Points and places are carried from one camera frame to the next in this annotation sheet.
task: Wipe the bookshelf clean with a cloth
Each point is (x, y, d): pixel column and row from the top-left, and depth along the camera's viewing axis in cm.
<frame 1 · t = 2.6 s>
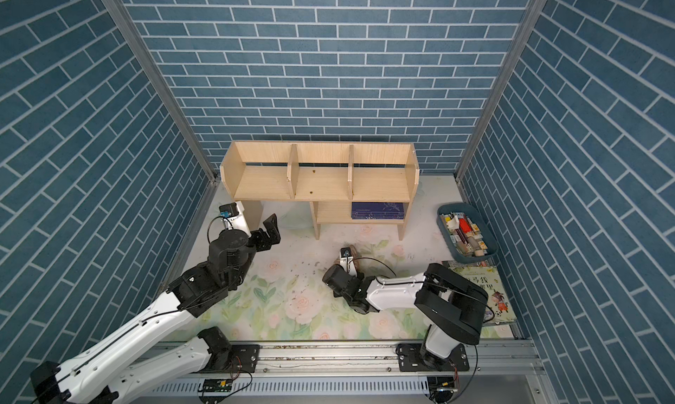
left hand: (270, 219, 71), fingers open
right hand: (339, 278, 89), fingers closed
light wooden bookshelf: (345, 183, 88), point 24 cm above the table
dark blue book: (377, 210, 92), point 15 cm above the table
teal storage basket: (476, 245, 98), point 3 cm above the table
red box in basket: (464, 226, 102), point 4 cm above the table

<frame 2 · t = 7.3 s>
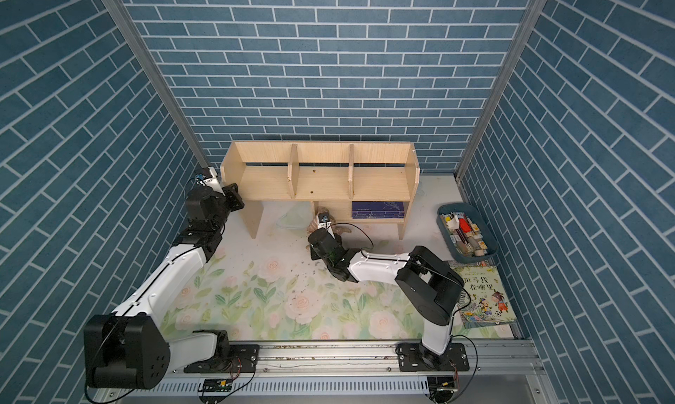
left hand: (242, 183, 81), fingers closed
right hand: (318, 238, 90), fingers closed
the named things where they were.

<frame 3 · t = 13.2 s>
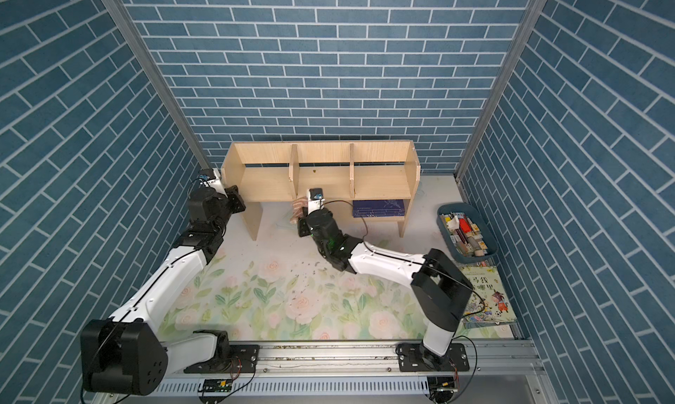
left hand: (243, 185, 80), fingers closed
right hand: (301, 210, 81), fingers closed
the named things where they were.

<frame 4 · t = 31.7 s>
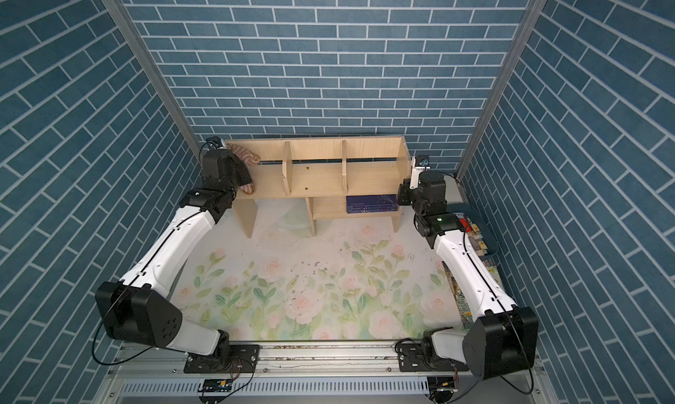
left hand: (244, 161, 80), fingers closed
right hand: (407, 180, 80), fingers closed
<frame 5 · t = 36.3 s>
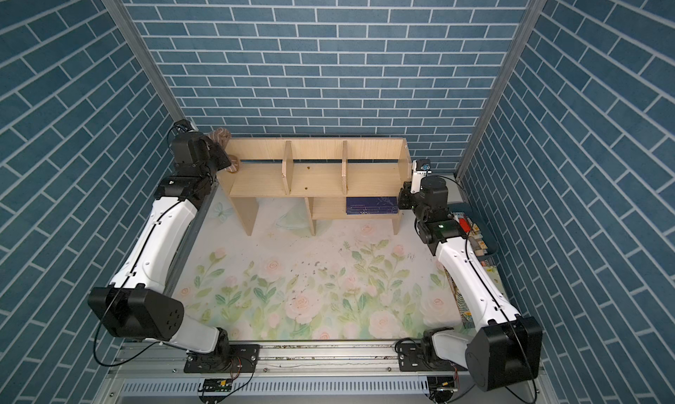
left hand: (224, 146, 76), fingers closed
right hand: (408, 183, 79), fingers closed
